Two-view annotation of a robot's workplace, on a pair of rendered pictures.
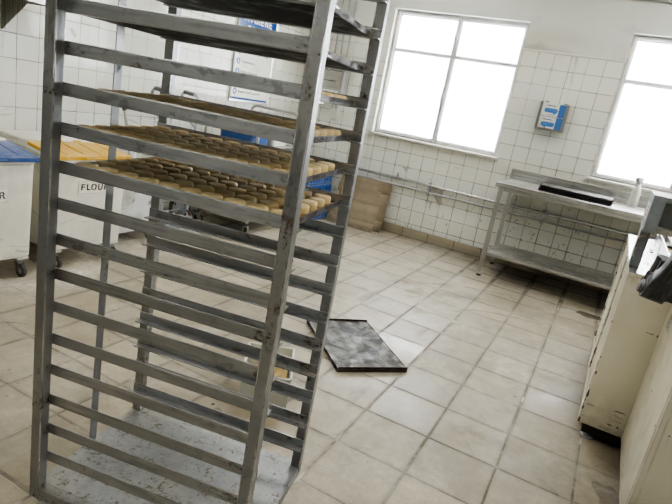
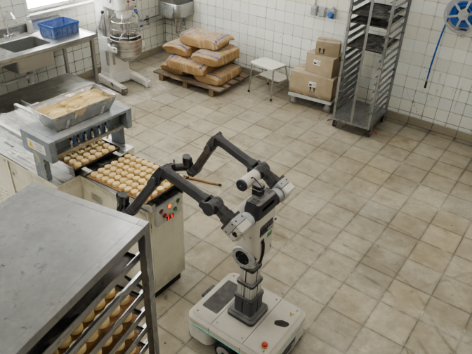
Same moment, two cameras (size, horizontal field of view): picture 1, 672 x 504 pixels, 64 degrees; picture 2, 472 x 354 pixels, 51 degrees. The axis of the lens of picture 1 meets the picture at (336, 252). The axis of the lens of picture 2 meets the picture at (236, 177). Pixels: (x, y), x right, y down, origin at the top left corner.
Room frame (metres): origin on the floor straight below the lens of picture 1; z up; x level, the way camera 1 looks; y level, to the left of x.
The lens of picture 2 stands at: (0.60, 1.24, 2.80)
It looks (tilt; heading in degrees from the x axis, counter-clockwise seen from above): 33 degrees down; 280
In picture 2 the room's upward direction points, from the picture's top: 2 degrees clockwise
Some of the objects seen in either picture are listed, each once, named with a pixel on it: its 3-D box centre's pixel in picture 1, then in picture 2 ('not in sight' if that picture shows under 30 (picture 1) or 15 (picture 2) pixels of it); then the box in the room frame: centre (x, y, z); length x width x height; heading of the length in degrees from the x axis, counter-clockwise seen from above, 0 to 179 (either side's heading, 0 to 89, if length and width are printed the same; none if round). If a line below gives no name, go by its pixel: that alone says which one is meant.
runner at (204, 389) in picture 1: (152, 368); not in sight; (1.20, 0.40, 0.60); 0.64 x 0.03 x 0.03; 76
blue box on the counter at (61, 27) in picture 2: not in sight; (59, 27); (3.88, -4.26, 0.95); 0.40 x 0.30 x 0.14; 68
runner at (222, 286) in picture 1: (162, 267); not in sight; (1.20, 0.40, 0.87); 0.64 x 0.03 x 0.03; 76
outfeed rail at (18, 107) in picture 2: not in sight; (89, 142); (2.34, -1.84, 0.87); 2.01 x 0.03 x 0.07; 154
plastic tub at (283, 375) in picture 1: (266, 375); not in sight; (2.19, 0.20, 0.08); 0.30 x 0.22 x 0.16; 5
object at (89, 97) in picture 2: not in sight; (76, 105); (2.30, -1.66, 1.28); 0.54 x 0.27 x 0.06; 64
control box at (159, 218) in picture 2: not in sight; (168, 209); (1.52, -1.28, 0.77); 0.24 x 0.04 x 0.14; 64
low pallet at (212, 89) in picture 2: not in sight; (201, 76); (2.36, -5.39, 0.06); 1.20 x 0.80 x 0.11; 157
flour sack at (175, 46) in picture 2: not in sight; (189, 44); (2.59, -5.52, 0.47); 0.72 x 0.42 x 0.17; 65
